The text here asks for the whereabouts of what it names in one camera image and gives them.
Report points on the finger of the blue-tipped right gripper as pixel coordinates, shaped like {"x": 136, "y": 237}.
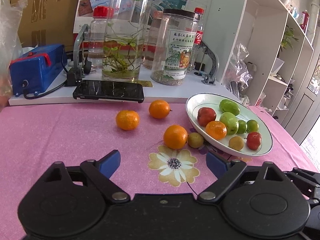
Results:
{"x": 227, "y": 173}

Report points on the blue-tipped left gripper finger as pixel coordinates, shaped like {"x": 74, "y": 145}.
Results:
{"x": 99, "y": 173}

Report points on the brown longan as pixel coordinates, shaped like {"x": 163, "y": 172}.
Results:
{"x": 236, "y": 143}
{"x": 195, "y": 140}

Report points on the small green tomato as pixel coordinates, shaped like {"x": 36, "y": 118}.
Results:
{"x": 242, "y": 127}
{"x": 252, "y": 126}

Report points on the large green mango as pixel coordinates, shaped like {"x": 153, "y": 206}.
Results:
{"x": 230, "y": 122}
{"x": 230, "y": 106}

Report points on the large red tomato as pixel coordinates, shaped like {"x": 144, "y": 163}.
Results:
{"x": 205, "y": 115}

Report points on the small red fruit in plate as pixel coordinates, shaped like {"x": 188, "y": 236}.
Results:
{"x": 254, "y": 140}

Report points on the orange tangerine in plate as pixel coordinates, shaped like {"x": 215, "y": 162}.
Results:
{"x": 216, "y": 130}

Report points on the pink floral tablecloth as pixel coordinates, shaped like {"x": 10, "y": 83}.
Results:
{"x": 33, "y": 137}

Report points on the white oval plate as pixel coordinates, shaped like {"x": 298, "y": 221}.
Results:
{"x": 197, "y": 101}

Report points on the black smartphone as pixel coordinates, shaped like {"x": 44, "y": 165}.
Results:
{"x": 109, "y": 90}

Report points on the orange tangerine with stem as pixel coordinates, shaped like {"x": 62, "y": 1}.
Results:
{"x": 159, "y": 109}

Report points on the white raised board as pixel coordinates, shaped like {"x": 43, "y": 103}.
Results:
{"x": 192, "y": 84}

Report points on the clear plastic bag on shelf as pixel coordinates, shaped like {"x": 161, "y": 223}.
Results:
{"x": 237, "y": 75}

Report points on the blue electric box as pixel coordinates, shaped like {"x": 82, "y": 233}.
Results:
{"x": 34, "y": 71}

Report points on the clear jar with label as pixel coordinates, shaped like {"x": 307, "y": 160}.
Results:
{"x": 175, "y": 42}

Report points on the red-capped cola bottle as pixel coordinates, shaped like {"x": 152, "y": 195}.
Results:
{"x": 198, "y": 38}

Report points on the red-capped clear bottle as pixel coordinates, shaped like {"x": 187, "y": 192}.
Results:
{"x": 97, "y": 30}

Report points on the glass vase with plant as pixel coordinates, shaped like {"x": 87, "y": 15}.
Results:
{"x": 123, "y": 46}

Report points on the green shelf plant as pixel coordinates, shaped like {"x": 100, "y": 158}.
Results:
{"x": 288, "y": 38}

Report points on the bedding poster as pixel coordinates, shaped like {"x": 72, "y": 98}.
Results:
{"x": 140, "y": 0}

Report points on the cardboard box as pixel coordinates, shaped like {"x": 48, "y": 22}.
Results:
{"x": 47, "y": 22}

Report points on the white shelf unit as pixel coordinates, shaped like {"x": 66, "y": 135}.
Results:
{"x": 259, "y": 25}

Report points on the red bottle on shelf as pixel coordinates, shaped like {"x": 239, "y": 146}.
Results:
{"x": 304, "y": 21}

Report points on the clear plastic bag left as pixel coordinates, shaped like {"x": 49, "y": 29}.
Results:
{"x": 11, "y": 48}

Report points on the grey bracket right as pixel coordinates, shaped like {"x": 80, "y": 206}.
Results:
{"x": 209, "y": 79}

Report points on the grey bracket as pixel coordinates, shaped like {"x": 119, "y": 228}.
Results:
{"x": 81, "y": 65}
{"x": 209, "y": 79}

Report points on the grey bracket left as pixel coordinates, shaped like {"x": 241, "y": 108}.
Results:
{"x": 81, "y": 65}

